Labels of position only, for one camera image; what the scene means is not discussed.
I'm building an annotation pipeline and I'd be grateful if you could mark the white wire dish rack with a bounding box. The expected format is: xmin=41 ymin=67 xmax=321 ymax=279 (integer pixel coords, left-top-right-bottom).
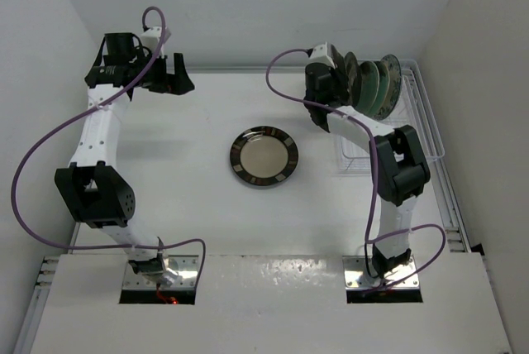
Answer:
xmin=334 ymin=60 xmax=446 ymax=175

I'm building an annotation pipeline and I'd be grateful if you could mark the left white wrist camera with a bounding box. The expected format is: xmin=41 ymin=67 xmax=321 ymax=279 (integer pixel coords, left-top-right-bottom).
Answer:
xmin=140 ymin=26 xmax=171 ymax=58

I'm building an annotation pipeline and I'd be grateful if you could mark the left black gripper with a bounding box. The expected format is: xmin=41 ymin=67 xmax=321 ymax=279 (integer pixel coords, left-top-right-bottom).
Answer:
xmin=127 ymin=49 xmax=193 ymax=95

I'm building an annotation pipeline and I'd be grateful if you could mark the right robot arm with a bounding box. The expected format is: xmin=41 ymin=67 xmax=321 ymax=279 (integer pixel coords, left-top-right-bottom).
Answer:
xmin=304 ymin=62 xmax=431 ymax=279

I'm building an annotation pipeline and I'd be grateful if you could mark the blue floral white plate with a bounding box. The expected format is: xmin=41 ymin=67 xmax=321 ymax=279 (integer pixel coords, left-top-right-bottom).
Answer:
xmin=377 ymin=54 xmax=402 ymax=120

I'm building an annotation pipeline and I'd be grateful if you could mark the grey rim beige plate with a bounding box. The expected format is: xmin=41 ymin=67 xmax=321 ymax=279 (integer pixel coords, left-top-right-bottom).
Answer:
xmin=330 ymin=45 xmax=351 ymax=106

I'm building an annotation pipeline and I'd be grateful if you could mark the brown patterned rim plate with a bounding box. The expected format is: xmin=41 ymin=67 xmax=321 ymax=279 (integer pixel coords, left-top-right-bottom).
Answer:
xmin=229 ymin=125 xmax=299 ymax=189

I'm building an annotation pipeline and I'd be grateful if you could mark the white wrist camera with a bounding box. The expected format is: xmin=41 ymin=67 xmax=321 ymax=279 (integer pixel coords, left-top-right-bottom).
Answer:
xmin=308 ymin=42 xmax=336 ymax=69
xmin=140 ymin=26 xmax=171 ymax=58

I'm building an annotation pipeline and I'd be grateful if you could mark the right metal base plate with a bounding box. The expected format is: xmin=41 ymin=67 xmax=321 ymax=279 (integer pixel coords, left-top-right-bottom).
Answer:
xmin=342 ymin=256 xmax=420 ymax=291

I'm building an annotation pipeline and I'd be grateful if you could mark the metal base plate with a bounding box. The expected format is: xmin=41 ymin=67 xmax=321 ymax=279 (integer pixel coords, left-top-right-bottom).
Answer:
xmin=342 ymin=256 xmax=420 ymax=291
xmin=122 ymin=255 xmax=199 ymax=290

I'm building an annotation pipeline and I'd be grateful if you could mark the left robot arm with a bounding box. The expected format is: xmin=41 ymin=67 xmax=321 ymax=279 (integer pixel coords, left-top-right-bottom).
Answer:
xmin=55 ymin=26 xmax=194 ymax=287

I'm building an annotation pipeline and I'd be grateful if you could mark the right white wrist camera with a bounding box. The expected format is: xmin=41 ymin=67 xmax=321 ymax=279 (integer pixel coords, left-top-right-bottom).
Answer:
xmin=308 ymin=42 xmax=336 ymax=69

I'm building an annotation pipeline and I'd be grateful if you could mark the teal flower plate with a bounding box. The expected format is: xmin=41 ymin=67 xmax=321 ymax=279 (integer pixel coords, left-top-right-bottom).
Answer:
xmin=357 ymin=61 xmax=379 ymax=115
xmin=374 ymin=55 xmax=392 ymax=121

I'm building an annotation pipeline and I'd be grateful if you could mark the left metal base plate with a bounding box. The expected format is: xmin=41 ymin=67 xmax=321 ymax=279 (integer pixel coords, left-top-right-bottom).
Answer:
xmin=122 ymin=255 xmax=199 ymax=290

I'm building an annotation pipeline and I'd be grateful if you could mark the grey rim plate front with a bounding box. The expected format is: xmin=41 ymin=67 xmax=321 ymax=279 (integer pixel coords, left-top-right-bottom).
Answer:
xmin=344 ymin=51 xmax=362 ymax=108

